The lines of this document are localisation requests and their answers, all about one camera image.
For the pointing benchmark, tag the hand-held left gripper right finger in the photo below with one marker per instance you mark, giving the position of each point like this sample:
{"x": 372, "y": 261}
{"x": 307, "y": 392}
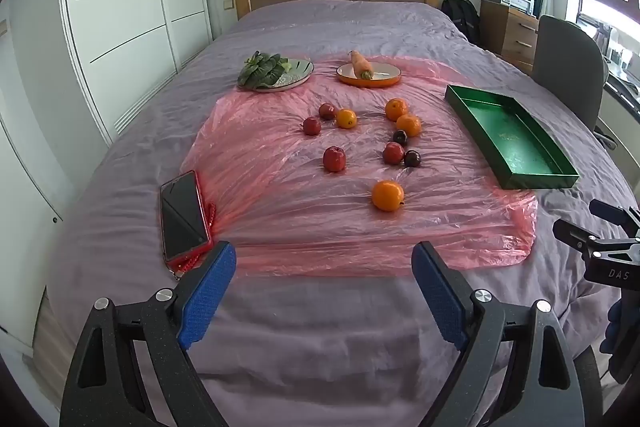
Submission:
{"x": 440, "y": 297}

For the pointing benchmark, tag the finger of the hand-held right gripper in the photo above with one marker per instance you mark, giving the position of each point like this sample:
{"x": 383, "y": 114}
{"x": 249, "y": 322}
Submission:
{"x": 575, "y": 232}
{"x": 607, "y": 209}

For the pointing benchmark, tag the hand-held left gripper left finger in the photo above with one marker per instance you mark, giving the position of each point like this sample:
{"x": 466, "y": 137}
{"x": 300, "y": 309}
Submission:
{"x": 210, "y": 292}

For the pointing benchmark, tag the green tray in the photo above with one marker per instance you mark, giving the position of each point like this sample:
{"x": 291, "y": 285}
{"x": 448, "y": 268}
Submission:
{"x": 515, "y": 142}

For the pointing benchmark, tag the orange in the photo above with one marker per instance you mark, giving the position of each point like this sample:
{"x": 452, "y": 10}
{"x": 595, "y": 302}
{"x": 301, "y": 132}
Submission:
{"x": 387, "y": 195}
{"x": 396, "y": 109}
{"x": 345, "y": 118}
{"x": 409, "y": 125}

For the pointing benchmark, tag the dark plum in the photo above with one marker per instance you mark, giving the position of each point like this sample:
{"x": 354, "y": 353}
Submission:
{"x": 399, "y": 137}
{"x": 412, "y": 158}

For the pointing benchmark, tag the red apple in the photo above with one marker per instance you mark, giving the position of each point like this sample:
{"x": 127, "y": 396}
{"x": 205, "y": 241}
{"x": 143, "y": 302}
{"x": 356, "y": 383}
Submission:
{"x": 393, "y": 153}
{"x": 327, "y": 111}
{"x": 334, "y": 158}
{"x": 311, "y": 126}

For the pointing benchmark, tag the person's right hand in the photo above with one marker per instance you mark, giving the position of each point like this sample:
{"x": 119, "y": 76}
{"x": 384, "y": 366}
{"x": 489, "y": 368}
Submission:
{"x": 614, "y": 322}

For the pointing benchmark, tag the smartphone with red case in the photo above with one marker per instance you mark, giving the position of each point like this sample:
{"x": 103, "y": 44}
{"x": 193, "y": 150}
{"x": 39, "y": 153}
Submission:
{"x": 182, "y": 217}

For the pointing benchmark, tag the pink plastic sheet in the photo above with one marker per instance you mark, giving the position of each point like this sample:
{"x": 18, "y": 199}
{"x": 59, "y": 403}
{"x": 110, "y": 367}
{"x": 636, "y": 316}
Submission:
{"x": 280, "y": 207}

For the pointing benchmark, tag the white desk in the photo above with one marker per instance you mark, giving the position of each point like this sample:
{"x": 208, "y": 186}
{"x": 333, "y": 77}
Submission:
{"x": 625, "y": 92}

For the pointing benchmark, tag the grey office chair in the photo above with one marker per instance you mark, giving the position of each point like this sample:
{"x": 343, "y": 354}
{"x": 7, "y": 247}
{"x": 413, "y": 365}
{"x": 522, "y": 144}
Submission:
{"x": 565, "y": 62}

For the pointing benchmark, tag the wooden dresser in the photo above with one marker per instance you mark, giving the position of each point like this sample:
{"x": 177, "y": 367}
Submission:
{"x": 510, "y": 32}

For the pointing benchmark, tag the bok choy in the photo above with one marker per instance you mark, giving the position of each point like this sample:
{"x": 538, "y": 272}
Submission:
{"x": 260, "y": 69}

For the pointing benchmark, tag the orange plate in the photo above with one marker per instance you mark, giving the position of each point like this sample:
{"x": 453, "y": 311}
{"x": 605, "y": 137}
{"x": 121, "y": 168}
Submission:
{"x": 387, "y": 72}

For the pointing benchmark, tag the grey patterned plate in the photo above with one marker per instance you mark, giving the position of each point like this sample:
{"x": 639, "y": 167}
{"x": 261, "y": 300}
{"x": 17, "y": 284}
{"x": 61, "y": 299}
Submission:
{"x": 295, "y": 74}

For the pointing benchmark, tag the black backpack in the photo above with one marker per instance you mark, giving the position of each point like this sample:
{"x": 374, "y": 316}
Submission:
{"x": 462, "y": 17}

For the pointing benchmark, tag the carrot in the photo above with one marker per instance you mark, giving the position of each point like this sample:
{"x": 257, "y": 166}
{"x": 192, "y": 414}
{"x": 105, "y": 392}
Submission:
{"x": 361, "y": 64}

